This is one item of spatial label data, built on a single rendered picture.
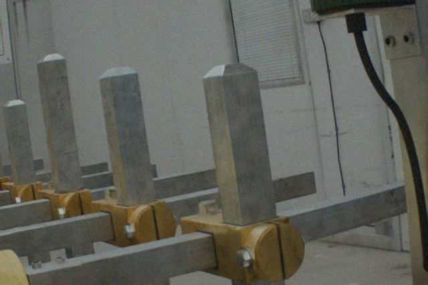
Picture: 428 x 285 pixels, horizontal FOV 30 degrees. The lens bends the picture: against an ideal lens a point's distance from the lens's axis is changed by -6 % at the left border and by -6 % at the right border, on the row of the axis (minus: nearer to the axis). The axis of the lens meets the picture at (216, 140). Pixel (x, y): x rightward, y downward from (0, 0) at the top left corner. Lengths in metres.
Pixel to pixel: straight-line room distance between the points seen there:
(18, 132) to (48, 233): 0.48
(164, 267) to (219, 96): 0.15
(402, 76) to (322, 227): 0.32
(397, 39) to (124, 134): 0.48
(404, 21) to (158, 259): 0.33
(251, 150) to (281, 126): 4.85
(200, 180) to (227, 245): 0.58
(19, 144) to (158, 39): 5.67
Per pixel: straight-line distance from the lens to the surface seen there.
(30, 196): 1.38
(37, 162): 2.24
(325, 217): 0.80
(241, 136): 0.70
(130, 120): 0.93
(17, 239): 0.93
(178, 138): 6.93
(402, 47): 0.50
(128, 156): 0.93
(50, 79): 1.16
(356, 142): 4.91
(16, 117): 1.40
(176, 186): 1.28
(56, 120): 1.16
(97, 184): 1.49
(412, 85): 0.50
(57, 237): 0.95
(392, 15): 0.51
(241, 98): 0.70
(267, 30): 5.62
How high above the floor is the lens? 1.09
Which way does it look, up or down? 4 degrees down
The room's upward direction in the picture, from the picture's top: 8 degrees counter-clockwise
